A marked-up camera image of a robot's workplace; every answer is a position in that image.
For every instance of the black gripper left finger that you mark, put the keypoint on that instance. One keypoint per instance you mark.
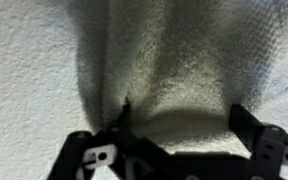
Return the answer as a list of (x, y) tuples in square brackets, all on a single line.
[(124, 146)]

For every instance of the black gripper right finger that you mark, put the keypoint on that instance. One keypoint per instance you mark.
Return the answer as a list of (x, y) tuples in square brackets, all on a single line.
[(270, 150)]

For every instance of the white towel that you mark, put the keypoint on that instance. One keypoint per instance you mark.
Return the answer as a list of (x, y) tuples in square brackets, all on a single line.
[(184, 66)]

